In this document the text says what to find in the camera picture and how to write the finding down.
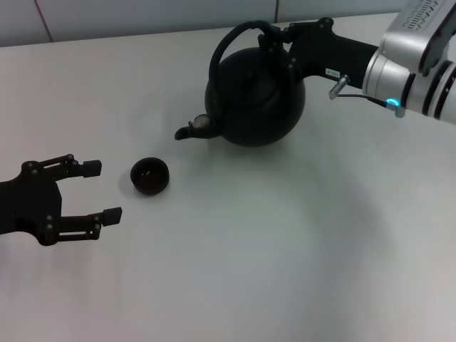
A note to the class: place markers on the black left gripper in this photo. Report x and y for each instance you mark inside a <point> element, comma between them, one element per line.
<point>28,206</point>

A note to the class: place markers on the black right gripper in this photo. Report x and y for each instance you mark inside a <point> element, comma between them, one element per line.
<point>338,53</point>

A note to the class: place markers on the dark brown teacup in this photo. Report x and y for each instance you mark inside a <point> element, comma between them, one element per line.
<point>149,176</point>

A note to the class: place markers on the black round teapot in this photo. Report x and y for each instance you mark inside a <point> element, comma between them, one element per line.
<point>256,107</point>

